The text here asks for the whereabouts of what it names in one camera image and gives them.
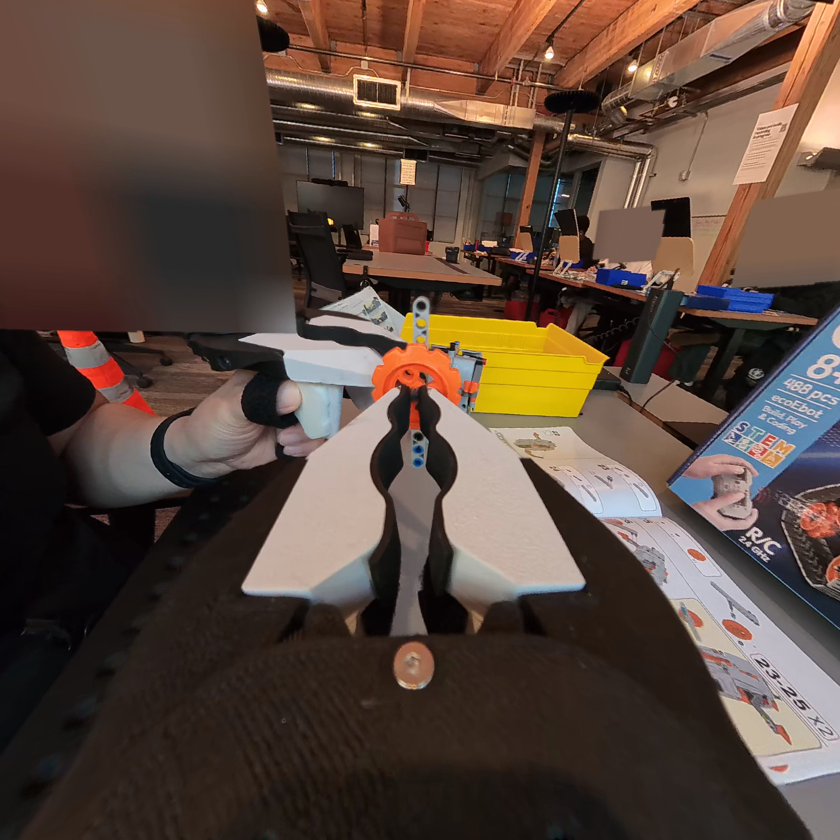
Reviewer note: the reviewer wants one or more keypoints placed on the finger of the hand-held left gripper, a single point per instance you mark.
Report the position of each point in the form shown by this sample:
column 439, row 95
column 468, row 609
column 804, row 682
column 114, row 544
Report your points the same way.
column 348, row 328
column 328, row 364

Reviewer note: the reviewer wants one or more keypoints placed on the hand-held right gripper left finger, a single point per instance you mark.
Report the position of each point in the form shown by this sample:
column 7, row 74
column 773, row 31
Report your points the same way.
column 315, row 525

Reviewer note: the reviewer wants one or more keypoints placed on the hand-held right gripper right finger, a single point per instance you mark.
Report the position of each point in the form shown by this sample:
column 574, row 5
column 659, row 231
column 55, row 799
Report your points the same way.
column 512, row 525

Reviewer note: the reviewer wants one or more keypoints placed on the orange gear wheel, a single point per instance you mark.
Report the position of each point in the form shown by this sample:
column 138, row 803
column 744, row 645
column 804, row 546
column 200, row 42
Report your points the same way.
column 394, row 371

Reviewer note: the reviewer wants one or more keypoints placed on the grey beam assembly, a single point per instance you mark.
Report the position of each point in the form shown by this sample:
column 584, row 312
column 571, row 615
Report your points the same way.
column 420, row 321

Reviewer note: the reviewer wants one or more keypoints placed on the person's left forearm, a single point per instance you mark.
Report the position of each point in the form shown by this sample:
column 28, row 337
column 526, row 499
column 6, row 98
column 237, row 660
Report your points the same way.
column 105, row 459

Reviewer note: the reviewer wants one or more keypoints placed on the person's left hand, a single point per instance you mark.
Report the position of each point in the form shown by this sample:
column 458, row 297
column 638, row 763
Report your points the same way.
column 210, row 439

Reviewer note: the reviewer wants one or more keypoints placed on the black office chair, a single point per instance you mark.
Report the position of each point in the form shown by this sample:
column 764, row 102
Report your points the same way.
column 315, row 256

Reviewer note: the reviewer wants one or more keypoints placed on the long grey worktable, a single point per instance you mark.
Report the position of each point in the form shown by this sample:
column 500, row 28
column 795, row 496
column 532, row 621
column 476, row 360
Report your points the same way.
column 420, row 269

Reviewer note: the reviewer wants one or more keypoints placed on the black monitor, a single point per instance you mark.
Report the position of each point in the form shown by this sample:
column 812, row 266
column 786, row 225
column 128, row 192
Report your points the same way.
column 330, row 205

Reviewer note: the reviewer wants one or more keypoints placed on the black wristband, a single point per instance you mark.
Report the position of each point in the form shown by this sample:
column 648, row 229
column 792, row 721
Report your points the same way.
column 164, row 459

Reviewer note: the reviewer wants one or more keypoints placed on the grey robot model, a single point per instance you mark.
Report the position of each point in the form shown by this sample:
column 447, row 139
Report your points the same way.
column 469, row 374

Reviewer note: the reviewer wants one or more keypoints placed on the orange traffic cone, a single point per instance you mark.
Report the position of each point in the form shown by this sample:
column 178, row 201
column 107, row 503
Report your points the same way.
column 98, row 367

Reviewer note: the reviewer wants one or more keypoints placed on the yellow plastic bin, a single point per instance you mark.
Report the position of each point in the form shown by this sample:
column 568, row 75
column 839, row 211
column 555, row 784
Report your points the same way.
column 538, row 374

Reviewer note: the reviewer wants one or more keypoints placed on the open instruction booklet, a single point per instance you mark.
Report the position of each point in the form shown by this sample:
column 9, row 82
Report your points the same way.
column 722, row 623

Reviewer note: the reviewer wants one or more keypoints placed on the dark grey flat device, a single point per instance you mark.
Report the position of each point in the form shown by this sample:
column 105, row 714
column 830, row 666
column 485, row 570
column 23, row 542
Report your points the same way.
column 649, row 334

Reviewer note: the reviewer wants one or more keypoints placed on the white air vent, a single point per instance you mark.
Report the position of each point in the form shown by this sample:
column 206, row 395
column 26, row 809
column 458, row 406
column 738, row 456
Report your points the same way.
column 377, row 92

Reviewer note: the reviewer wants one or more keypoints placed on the blue robot kit box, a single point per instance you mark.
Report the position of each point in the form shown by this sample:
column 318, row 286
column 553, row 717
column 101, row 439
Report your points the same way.
column 774, row 459

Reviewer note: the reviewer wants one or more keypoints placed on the black disc-topped pole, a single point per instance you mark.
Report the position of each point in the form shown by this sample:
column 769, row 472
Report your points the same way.
column 571, row 102

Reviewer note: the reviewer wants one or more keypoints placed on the white paper notice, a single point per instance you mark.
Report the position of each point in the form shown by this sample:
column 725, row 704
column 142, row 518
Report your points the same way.
column 764, row 144

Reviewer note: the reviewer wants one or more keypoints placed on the grey air duct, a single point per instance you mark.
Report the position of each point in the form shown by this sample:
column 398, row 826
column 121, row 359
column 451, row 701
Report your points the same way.
column 315, row 85

